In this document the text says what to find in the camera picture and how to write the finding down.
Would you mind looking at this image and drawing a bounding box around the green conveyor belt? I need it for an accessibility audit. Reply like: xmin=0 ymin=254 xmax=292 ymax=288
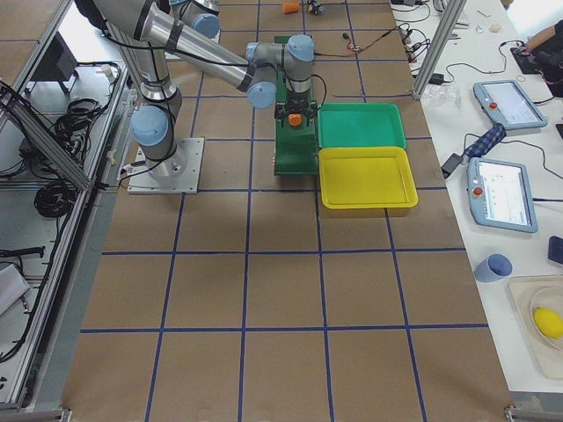
xmin=274 ymin=34 xmax=318 ymax=175

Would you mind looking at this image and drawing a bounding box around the aluminium frame post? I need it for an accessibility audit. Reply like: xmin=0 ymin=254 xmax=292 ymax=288
xmin=413 ymin=0 xmax=466 ymax=99

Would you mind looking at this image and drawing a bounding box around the orange cylinder labelled 4680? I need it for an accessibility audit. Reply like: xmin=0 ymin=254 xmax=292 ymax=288
xmin=288 ymin=113 xmax=303 ymax=127

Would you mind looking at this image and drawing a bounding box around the yellow lemon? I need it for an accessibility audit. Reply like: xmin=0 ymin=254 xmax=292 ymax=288
xmin=532 ymin=308 xmax=562 ymax=339

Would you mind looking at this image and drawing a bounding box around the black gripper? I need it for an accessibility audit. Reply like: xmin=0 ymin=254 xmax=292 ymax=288
xmin=274 ymin=90 xmax=317 ymax=121

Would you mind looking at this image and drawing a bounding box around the small controller circuit board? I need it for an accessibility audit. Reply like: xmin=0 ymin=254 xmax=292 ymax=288
xmin=347 ymin=42 xmax=362 ymax=54

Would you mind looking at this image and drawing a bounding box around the plain orange cylinder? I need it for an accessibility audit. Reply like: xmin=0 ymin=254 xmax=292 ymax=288
xmin=281 ymin=1 xmax=301 ymax=14

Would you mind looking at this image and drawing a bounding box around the blue cup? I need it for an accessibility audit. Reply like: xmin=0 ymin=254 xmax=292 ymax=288
xmin=474 ymin=253 xmax=513 ymax=283

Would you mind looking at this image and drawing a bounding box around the blue plaid umbrella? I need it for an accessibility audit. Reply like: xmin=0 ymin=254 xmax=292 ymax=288
xmin=463 ymin=123 xmax=507 ymax=158

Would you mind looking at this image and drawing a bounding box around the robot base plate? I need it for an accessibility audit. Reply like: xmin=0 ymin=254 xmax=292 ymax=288
xmin=127 ymin=138 xmax=205 ymax=194

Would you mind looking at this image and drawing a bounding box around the green tray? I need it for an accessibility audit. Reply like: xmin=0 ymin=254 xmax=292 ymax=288
xmin=318 ymin=103 xmax=406 ymax=149

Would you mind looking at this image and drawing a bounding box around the yellow tray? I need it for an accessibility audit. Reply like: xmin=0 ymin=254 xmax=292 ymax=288
xmin=318 ymin=147 xmax=419 ymax=210

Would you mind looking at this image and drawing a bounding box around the red black wire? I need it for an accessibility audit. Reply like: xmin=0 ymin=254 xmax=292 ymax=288
xmin=340 ymin=25 xmax=401 ymax=56

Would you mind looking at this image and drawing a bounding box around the black power adapter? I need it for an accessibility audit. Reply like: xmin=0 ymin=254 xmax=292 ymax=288
xmin=441 ymin=153 xmax=463 ymax=179

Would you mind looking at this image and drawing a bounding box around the clear plastic container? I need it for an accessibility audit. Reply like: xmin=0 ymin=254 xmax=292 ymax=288
xmin=507 ymin=275 xmax=562 ymax=381

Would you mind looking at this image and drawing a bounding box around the blue teach pendant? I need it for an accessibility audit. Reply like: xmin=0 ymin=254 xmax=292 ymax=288
xmin=472 ymin=80 xmax=548 ymax=130
xmin=466 ymin=157 xmax=538 ymax=233

